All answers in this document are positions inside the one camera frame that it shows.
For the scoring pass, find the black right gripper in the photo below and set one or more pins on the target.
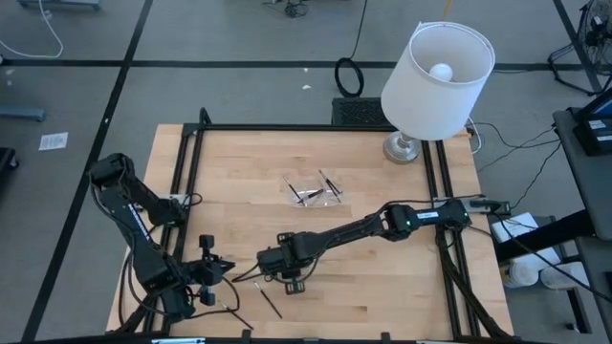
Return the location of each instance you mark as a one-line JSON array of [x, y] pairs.
[[299, 258]]

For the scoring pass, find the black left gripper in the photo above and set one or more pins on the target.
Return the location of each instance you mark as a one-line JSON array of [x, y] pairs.
[[203, 272]]

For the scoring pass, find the black makeup brush silver ferrule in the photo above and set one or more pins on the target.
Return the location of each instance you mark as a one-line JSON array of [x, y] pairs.
[[294, 190], [329, 185], [236, 315], [334, 187], [268, 300]]

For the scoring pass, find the clear acrylic brush organizer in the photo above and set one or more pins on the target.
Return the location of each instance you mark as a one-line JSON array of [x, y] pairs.
[[330, 204]]

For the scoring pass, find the black fluffy-head makeup brush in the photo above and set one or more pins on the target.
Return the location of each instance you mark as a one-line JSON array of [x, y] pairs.
[[311, 196]]

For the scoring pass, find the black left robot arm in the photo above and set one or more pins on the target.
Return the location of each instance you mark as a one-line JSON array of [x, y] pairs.
[[138, 224]]

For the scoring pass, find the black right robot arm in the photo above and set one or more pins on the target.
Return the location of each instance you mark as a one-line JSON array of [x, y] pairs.
[[358, 229]]

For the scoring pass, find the black perforated box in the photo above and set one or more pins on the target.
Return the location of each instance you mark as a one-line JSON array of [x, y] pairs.
[[354, 112]]

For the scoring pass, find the white shade silver table lamp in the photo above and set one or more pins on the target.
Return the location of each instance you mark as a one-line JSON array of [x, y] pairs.
[[430, 110]]

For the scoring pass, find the black power strip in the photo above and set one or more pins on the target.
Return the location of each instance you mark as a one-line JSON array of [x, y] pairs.
[[492, 207]]

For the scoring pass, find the white paper sheet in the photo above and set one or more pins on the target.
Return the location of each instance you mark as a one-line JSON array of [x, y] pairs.
[[52, 142]]

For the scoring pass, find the white cardboard box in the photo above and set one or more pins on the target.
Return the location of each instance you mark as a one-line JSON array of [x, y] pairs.
[[514, 227]]

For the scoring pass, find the white paper towel roll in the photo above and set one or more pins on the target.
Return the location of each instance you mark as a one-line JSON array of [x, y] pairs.
[[522, 273], [564, 275]]

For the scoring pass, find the black object on floor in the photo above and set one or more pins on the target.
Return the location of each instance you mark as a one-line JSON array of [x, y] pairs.
[[7, 160]]

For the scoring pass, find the grey desk foot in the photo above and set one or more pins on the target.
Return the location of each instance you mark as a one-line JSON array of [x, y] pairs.
[[21, 114], [57, 5]]

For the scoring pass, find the grey side table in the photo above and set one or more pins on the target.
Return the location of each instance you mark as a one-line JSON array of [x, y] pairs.
[[588, 191]]

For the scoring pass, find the black box with labels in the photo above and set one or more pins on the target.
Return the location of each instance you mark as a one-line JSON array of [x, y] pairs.
[[593, 138]]

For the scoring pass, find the blue screen laptop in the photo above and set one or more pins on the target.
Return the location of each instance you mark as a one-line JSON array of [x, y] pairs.
[[600, 105]]

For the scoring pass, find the black floor fan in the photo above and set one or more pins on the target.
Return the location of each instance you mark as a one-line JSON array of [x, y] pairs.
[[595, 33]]

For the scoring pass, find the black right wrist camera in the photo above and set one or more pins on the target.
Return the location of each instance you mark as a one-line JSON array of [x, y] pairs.
[[272, 263]]

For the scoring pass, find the black frame clamp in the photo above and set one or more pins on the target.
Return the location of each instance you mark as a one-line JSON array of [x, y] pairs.
[[385, 337], [246, 337]]

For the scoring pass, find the black aluminium table frame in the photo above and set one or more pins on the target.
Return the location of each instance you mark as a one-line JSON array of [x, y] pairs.
[[311, 127]]

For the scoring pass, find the black frame corner bracket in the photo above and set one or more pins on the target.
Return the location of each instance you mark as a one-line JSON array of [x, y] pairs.
[[204, 118]]

